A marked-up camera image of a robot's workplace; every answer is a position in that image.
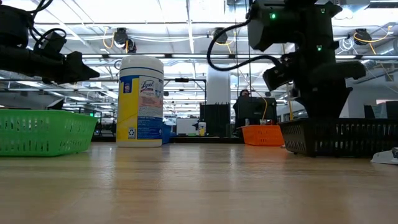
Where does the green plastic basket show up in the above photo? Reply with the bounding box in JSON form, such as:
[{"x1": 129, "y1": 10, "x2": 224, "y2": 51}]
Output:
[{"x1": 0, "y1": 108, "x2": 99, "y2": 158}]

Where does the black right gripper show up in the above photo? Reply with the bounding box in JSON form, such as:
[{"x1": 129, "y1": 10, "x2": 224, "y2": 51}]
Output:
[{"x1": 292, "y1": 46, "x2": 368, "y2": 119}]

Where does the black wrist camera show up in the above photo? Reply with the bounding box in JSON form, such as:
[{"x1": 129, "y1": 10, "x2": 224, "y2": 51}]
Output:
[
  {"x1": 262, "y1": 63, "x2": 295, "y2": 91},
  {"x1": 33, "y1": 29, "x2": 68, "y2": 58}
]

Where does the ceiling cable reel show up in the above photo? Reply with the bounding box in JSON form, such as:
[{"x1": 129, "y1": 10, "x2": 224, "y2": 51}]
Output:
[
  {"x1": 354, "y1": 28, "x2": 369, "y2": 46},
  {"x1": 213, "y1": 27, "x2": 229, "y2": 44},
  {"x1": 113, "y1": 27, "x2": 137, "y2": 54}
]

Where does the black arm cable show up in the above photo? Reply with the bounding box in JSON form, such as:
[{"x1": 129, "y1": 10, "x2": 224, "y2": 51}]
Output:
[
  {"x1": 27, "y1": 0, "x2": 68, "y2": 41},
  {"x1": 206, "y1": 12, "x2": 282, "y2": 72}
]

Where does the black hanging cable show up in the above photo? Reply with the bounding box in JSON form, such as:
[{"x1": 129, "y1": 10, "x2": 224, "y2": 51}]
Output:
[
  {"x1": 233, "y1": 0, "x2": 240, "y2": 98},
  {"x1": 245, "y1": 0, "x2": 253, "y2": 98}
]

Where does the white building column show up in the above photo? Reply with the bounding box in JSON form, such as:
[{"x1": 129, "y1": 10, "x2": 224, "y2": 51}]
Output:
[{"x1": 206, "y1": 64, "x2": 231, "y2": 105}]

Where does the black plastic basket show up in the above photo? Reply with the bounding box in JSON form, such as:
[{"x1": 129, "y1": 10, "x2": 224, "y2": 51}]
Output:
[{"x1": 279, "y1": 118, "x2": 398, "y2": 158}]

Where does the Lysol wipes canister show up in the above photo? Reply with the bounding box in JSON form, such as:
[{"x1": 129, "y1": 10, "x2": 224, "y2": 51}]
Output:
[{"x1": 115, "y1": 55, "x2": 165, "y2": 149}]

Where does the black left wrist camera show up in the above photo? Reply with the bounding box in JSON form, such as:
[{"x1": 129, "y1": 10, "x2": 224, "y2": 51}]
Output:
[{"x1": 33, "y1": 29, "x2": 68, "y2": 58}]

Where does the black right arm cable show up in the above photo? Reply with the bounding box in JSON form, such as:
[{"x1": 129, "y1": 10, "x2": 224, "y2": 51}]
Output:
[{"x1": 206, "y1": 12, "x2": 282, "y2": 72}]

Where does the yellow cable at monitor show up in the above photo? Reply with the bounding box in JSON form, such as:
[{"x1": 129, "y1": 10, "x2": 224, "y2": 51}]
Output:
[{"x1": 236, "y1": 62, "x2": 269, "y2": 121}]

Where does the blue plastic basket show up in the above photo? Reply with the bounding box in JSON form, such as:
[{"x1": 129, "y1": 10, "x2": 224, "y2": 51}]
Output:
[{"x1": 161, "y1": 123, "x2": 172, "y2": 144}]

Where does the person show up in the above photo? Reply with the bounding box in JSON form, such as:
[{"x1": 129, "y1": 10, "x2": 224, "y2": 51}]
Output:
[{"x1": 233, "y1": 89, "x2": 253, "y2": 127}]

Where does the black gantry frame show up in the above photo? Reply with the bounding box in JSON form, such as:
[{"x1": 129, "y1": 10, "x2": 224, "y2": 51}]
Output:
[{"x1": 164, "y1": 78, "x2": 208, "y2": 105}]

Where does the whiteboard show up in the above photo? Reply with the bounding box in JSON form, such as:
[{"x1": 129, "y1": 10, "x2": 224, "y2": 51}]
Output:
[{"x1": 176, "y1": 118, "x2": 200, "y2": 136}]

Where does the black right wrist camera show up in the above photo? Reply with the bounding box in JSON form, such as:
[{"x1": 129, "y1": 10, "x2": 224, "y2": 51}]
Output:
[{"x1": 262, "y1": 63, "x2": 295, "y2": 91}]

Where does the black monitor on stand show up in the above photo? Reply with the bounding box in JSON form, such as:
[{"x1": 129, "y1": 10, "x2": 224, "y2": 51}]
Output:
[{"x1": 238, "y1": 96, "x2": 277, "y2": 124}]

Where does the long black perforated box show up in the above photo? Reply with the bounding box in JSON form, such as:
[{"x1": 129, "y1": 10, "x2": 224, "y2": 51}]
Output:
[{"x1": 170, "y1": 136, "x2": 245, "y2": 144}]

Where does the yellow hanging cable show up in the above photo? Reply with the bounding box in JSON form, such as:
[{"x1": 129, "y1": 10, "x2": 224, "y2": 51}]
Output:
[{"x1": 286, "y1": 90, "x2": 295, "y2": 121}]

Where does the orange plastic basket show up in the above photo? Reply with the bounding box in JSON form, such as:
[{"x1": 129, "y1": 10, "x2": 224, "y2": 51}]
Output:
[{"x1": 241, "y1": 124, "x2": 285, "y2": 147}]

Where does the tilted dark background monitor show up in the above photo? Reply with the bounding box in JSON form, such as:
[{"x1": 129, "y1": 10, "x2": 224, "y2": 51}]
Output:
[{"x1": 46, "y1": 98, "x2": 65, "y2": 110}]

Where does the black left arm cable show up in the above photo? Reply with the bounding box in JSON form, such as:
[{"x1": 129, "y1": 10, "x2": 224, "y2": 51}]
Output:
[{"x1": 27, "y1": 0, "x2": 68, "y2": 41}]

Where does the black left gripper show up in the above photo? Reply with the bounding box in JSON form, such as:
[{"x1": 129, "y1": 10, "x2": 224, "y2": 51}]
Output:
[{"x1": 0, "y1": 45, "x2": 100, "y2": 85}]

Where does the black partition panel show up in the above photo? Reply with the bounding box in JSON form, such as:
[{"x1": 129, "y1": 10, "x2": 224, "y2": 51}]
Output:
[{"x1": 199, "y1": 103, "x2": 231, "y2": 138}]

